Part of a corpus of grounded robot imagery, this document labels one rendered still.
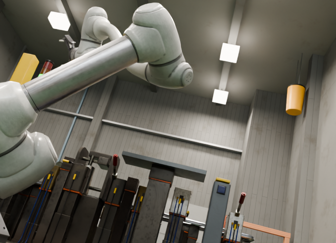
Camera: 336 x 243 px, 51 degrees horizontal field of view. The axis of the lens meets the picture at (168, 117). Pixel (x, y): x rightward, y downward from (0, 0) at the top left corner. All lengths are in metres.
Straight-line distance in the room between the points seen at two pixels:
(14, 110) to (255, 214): 9.27
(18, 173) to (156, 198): 0.57
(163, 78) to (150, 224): 0.59
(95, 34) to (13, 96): 0.68
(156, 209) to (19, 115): 0.68
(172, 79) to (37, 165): 0.54
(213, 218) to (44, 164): 0.70
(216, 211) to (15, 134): 0.82
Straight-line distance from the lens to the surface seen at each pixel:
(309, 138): 8.60
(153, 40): 1.20
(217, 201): 1.51
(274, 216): 10.21
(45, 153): 1.23
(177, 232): 1.64
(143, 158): 1.51
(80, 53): 1.74
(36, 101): 1.16
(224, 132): 11.97
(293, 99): 8.97
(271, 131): 10.89
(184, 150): 11.65
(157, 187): 1.51
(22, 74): 2.90
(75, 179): 1.62
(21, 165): 1.22
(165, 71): 1.27
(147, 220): 1.49
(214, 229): 1.49
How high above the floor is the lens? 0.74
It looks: 23 degrees up
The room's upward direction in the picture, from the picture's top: 15 degrees clockwise
